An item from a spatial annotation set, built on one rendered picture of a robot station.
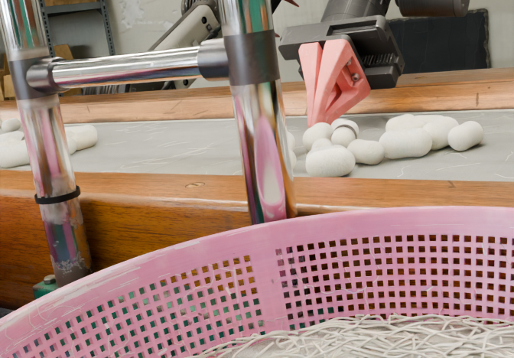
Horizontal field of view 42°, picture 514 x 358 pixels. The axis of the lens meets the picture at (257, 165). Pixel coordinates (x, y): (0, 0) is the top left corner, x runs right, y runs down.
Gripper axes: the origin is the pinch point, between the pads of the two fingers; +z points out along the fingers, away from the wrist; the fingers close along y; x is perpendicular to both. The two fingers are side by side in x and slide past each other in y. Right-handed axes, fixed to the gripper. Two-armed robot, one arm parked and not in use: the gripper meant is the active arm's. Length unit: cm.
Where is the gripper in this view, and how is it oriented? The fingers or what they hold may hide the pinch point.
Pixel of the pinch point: (316, 123)
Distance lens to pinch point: 58.0
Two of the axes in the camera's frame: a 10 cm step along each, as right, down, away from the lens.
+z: -3.2, 8.1, -4.9
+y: 8.4, 0.0, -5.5
